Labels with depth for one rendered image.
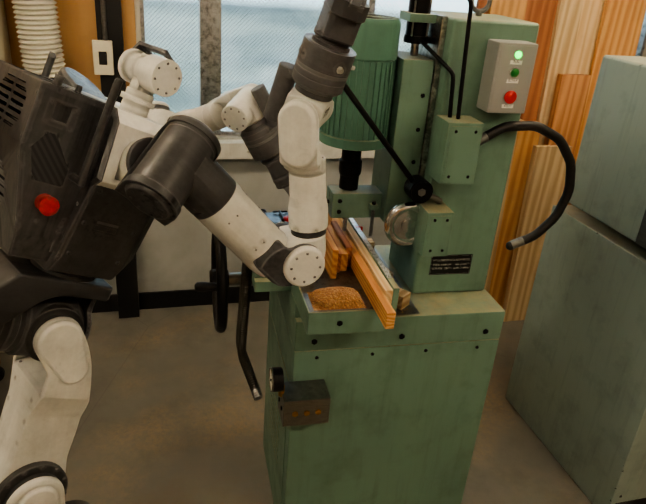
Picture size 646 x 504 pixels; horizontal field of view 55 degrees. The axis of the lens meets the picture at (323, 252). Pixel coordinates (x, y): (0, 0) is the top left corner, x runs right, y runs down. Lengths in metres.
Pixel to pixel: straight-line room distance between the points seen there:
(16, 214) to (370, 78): 0.84
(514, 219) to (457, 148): 1.72
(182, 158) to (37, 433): 0.65
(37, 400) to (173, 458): 1.12
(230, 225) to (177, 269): 2.07
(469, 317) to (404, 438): 0.42
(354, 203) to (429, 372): 0.51
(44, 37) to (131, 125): 1.56
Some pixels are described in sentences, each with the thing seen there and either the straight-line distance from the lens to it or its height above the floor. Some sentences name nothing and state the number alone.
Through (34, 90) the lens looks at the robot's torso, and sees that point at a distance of 1.06.
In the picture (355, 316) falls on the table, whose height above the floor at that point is 0.89.
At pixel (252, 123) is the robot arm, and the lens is 1.45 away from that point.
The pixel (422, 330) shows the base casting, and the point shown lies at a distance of 1.67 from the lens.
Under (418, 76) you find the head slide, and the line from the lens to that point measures 1.57.
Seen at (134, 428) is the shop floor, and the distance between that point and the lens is 2.49.
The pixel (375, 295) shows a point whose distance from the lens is 1.42.
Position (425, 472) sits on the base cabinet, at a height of 0.24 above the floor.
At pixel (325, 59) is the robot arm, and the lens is 1.00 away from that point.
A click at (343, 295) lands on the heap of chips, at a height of 0.92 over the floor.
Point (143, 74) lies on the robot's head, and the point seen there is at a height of 1.41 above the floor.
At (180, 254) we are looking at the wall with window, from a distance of 3.07.
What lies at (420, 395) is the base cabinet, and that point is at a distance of 1.80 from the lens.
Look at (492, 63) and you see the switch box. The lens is 1.54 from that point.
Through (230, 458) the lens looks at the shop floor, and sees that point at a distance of 2.34.
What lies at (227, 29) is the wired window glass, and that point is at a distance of 2.87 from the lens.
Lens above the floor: 1.62
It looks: 25 degrees down
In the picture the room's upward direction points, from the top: 5 degrees clockwise
